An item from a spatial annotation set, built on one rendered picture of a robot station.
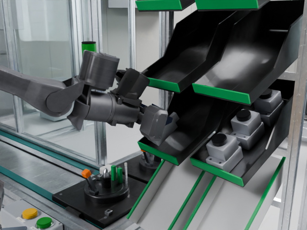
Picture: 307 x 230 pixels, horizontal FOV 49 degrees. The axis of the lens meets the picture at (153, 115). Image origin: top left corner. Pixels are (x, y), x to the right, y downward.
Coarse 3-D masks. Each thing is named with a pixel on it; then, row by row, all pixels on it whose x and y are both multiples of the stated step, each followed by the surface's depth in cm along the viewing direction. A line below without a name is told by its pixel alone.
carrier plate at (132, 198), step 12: (84, 180) 113; (132, 180) 113; (60, 192) 106; (72, 192) 106; (132, 192) 106; (60, 204) 102; (72, 204) 99; (84, 204) 99; (96, 204) 99; (108, 204) 99; (120, 204) 99; (132, 204) 99; (84, 216) 95; (96, 216) 93; (108, 216) 93; (120, 216) 94
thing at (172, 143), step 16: (176, 96) 86; (192, 96) 90; (176, 112) 88; (192, 112) 87; (208, 112) 76; (176, 128) 84; (192, 128) 82; (208, 128) 77; (144, 144) 79; (176, 144) 79; (192, 144) 75; (176, 160) 72
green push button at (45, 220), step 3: (39, 219) 91; (42, 219) 91; (45, 219) 91; (48, 219) 91; (51, 219) 92; (39, 222) 90; (42, 222) 90; (45, 222) 90; (48, 222) 90; (51, 222) 91; (39, 225) 89; (42, 225) 89; (45, 225) 89; (48, 225) 90
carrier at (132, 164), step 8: (128, 160) 129; (136, 160) 129; (144, 160) 124; (152, 160) 124; (160, 160) 123; (128, 168) 122; (136, 168) 122; (144, 168) 120; (152, 168) 118; (128, 176) 118; (136, 176) 116; (144, 176) 116
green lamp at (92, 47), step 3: (81, 45) 113; (84, 45) 112; (87, 45) 112; (90, 45) 112; (93, 45) 112; (84, 48) 112; (87, 48) 112; (90, 48) 112; (93, 48) 113; (96, 48) 114; (93, 51) 113; (96, 51) 114
